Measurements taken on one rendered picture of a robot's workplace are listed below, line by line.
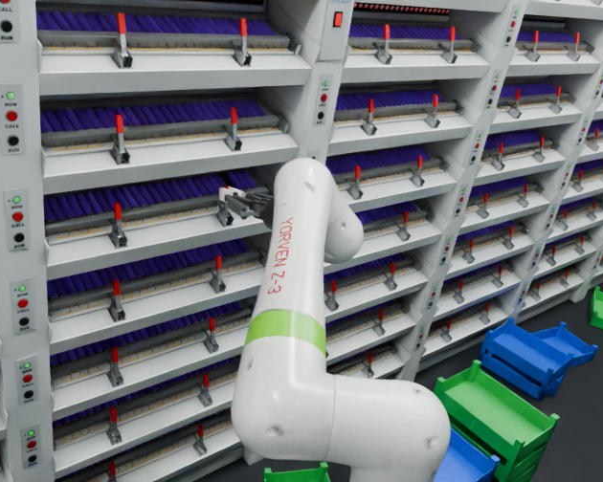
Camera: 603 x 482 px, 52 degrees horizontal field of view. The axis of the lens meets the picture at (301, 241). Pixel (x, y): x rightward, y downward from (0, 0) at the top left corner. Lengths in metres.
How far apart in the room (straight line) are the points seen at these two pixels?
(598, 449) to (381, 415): 1.91
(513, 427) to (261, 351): 1.30
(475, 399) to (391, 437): 1.28
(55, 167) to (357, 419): 0.74
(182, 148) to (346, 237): 0.43
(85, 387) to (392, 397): 0.92
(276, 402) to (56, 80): 0.68
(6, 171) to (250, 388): 0.62
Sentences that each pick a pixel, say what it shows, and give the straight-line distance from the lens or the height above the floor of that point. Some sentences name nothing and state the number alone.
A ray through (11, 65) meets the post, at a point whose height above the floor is 1.27.
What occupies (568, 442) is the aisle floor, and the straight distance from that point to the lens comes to 2.62.
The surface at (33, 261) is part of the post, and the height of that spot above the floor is 0.90.
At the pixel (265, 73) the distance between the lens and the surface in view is 1.39.
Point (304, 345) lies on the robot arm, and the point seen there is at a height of 1.06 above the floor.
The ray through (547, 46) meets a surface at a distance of 2.37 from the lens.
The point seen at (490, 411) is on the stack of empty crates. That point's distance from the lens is 2.05.
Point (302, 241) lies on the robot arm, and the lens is 0.96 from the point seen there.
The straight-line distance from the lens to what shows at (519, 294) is 2.92.
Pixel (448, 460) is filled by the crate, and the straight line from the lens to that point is 1.83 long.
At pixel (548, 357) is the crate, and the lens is 2.88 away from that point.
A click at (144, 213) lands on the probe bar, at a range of 1.42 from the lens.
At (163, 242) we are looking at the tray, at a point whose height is 0.89.
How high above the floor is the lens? 1.55
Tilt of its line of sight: 27 degrees down
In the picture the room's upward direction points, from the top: 10 degrees clockwise
